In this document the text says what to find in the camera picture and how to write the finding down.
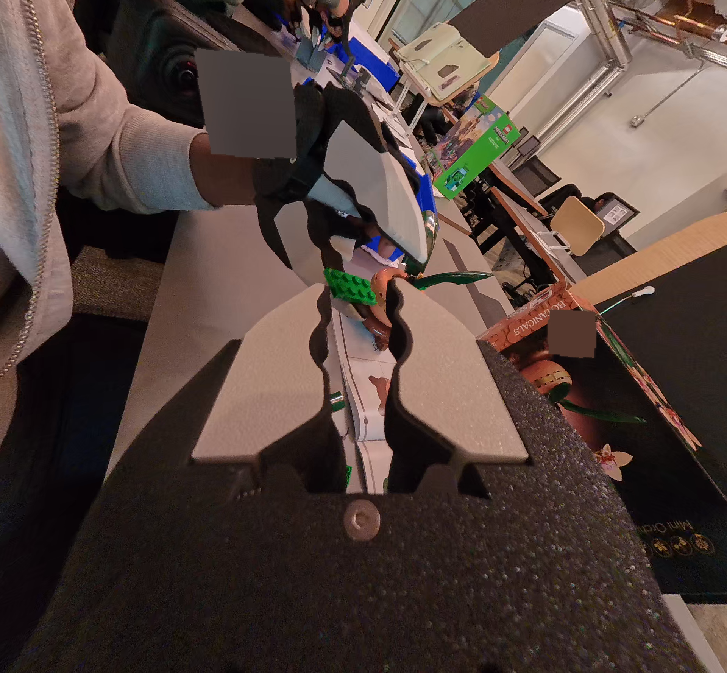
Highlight dark orchid print toy box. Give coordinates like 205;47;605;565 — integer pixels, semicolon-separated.
476;281;727;597

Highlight toy pot with green leaves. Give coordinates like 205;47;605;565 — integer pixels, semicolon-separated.
363;213;496;351

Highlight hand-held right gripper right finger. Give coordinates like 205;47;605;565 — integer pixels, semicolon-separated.
384;277;530;495

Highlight instruction booklet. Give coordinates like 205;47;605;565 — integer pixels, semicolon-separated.
331;310;398;495

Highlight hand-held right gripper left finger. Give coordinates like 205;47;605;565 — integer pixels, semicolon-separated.
192;284;348;495

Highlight silver ventilation duct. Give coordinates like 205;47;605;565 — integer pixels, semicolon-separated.
534;0;727;140

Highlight person in beige hoodie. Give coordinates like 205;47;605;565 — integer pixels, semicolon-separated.
0;0;75;441

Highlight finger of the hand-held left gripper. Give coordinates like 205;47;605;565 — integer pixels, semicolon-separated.
321;119;429;276
274;173;364;289

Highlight person's left hand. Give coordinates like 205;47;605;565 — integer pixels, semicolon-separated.
190;131;262;209

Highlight background office table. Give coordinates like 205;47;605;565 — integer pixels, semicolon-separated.
488;159;588;288

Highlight person's dark pants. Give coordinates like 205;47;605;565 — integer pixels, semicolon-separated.
0;310;154;673

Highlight beige chair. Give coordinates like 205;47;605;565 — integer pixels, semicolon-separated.
550;196;606;257

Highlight bright green toy plate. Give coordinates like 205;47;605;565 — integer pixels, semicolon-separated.
323;267;379;306

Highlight green toy box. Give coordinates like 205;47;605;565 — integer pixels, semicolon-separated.
431;95;521;201

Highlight person's left forearm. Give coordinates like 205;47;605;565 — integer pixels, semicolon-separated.
54;3;222;214

